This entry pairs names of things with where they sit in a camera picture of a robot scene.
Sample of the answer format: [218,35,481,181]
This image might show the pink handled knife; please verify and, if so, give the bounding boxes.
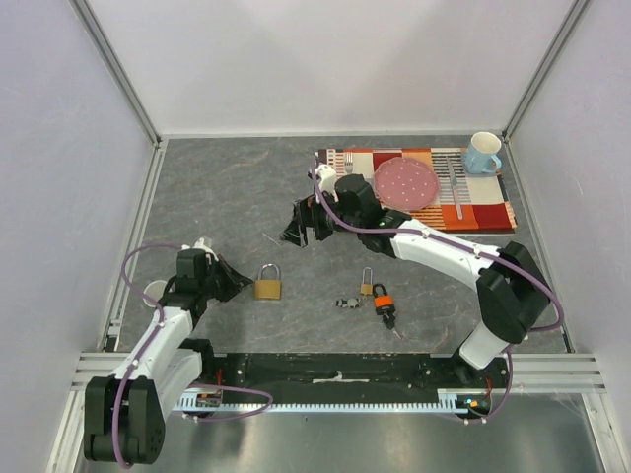
[446,157,463,221]

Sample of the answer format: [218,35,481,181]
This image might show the pink dotted plate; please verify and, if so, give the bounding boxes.
[373,157,440,212]

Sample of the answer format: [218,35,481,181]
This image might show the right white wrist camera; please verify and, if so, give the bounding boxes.
[315,164,338,202]

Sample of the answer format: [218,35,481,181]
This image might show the orange black padlock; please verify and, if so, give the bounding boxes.
[373,283,396,316]

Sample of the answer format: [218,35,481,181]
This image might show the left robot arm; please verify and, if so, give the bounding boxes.
[83,245,252,468]

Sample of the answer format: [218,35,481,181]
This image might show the large brass padlock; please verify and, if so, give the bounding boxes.
[253,263,282,301]

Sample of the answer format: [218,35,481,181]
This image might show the light blue mug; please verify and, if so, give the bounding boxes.
[462,131,502,175]

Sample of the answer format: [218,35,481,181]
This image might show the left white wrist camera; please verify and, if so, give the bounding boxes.
[179,236,218,264]

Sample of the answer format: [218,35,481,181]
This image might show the grey printed mug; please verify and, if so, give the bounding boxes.
[143,280,167,307]

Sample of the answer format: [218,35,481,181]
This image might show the pink handled fork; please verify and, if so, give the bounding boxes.
[344,152,354,175]

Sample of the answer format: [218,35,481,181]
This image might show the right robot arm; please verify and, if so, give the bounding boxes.
[281,173,554,388]

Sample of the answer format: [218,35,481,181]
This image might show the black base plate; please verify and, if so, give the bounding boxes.
[196,353,509,406]

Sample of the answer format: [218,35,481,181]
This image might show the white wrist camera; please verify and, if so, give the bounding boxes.
[315,164,338,202]
[179,236,218,264]

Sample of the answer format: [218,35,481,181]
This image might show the colourful patchwork placemat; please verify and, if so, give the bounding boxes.
[315,148,517,234]

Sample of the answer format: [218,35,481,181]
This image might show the light blue cable duct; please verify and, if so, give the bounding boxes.
[173,388,492,416]

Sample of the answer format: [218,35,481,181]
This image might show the small brass padlock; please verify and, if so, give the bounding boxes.
[360,267,374,297]

